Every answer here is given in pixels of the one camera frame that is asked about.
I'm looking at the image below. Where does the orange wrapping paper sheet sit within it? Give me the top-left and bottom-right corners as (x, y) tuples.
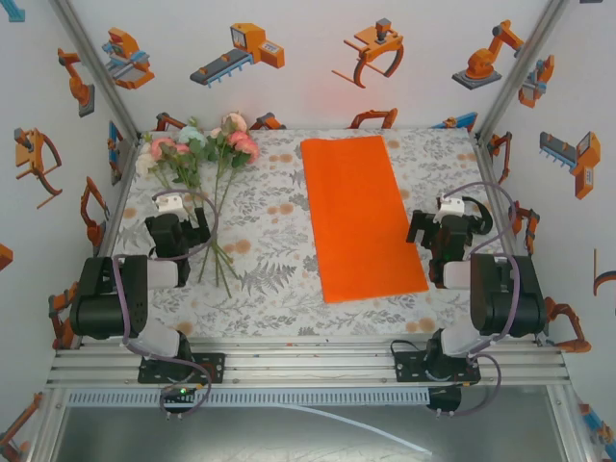
(299, 135), (430, 305)

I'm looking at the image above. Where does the white fake flower stem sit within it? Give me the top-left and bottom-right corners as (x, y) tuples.
(135, 152), (231, 297)

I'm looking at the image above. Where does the pink fake rose stem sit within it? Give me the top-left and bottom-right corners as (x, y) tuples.
(150, 137), (238, 279)
(197, 111), (249, 284)
(209, 129), (261, 242)

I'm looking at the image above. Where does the light blue fake flower stem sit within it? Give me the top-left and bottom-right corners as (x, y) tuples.
(177, 117), (235, 264)

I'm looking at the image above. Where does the floral patterned tablecloth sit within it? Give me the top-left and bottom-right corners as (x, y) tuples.
(89, 127), (538, 341)

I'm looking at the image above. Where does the small circuit board green light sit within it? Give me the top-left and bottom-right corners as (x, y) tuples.
(160, 384), (198, 403)

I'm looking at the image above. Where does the black adapter box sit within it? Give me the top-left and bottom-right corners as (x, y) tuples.
(427, 387), (462, 413)

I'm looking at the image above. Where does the thin white tube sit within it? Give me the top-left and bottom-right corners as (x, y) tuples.
(269, 402), (434, 456)

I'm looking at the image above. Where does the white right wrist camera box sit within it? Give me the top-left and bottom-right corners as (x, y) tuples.
(435, 194), (467, 225)

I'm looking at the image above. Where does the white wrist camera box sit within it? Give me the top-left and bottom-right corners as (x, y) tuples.
(435, 194), (467, 225)
(152, 192), (187, 217)

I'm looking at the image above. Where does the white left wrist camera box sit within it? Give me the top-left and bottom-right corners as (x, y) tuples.
(152, 192), (187, 217)

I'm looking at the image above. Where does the aluminium side rail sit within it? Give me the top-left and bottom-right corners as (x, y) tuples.
(71, 134), (145, 350)
(474, 137), (545, 347)

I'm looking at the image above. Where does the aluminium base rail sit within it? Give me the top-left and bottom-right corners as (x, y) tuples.
(45, 336), (572, 391)

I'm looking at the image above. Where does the aluminium frame post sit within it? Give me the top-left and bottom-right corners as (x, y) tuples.
(47, 0), (143, 145)
(474, 0), (574, 145)

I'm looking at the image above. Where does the white slotted cable duct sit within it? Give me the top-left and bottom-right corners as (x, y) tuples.
(64, 388), (430, 408)

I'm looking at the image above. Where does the aluminium frame leg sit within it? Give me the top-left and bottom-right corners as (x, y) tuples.
(26, 387), (66, 462)
(546, 384), (596, 462)

